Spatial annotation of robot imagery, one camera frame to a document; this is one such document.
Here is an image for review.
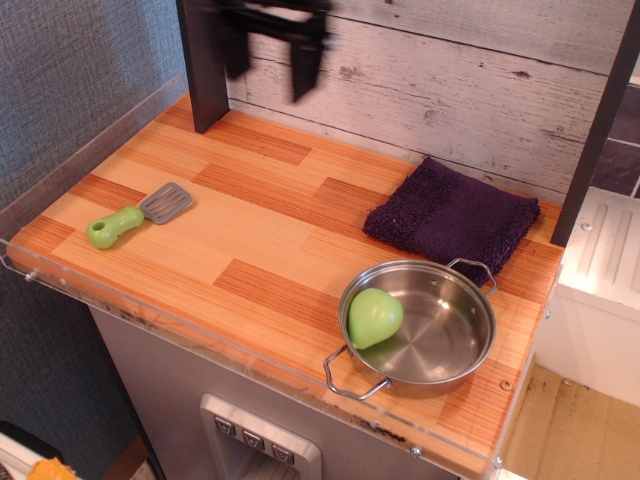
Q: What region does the white cabinet on right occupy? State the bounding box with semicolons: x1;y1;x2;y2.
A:
534;188;639;404

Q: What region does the green toy pear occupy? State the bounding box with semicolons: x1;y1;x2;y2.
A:
348;288;404;350

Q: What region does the dark right support post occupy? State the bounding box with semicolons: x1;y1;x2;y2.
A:
551;1;639;247

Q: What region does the dark support post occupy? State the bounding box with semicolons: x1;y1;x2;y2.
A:
176;0;229;134
551;1;639;247

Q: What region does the dark left support post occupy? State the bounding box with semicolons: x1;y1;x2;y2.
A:
176;0;229;134

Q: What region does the grey cabinet dispenser panel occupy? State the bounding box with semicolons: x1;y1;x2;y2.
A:
200;393;323;479

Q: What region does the orange object bottom left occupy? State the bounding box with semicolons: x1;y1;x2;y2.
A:
26;458;78;480

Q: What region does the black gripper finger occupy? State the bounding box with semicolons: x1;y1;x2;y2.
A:
222;21;250;79
290;37;320;102

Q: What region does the silver steel pan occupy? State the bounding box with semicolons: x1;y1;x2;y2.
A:
324;258;497;401

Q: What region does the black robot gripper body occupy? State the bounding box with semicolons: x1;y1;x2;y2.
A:
216;1;332;50

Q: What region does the green handled grey spatula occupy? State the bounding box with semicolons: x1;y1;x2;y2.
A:
85;182;192;250

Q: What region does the purple cloth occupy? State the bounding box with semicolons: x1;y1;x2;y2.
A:
363;156;541;287

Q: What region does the clear acrylic table guard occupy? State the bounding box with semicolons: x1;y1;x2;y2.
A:
4;76;562;479

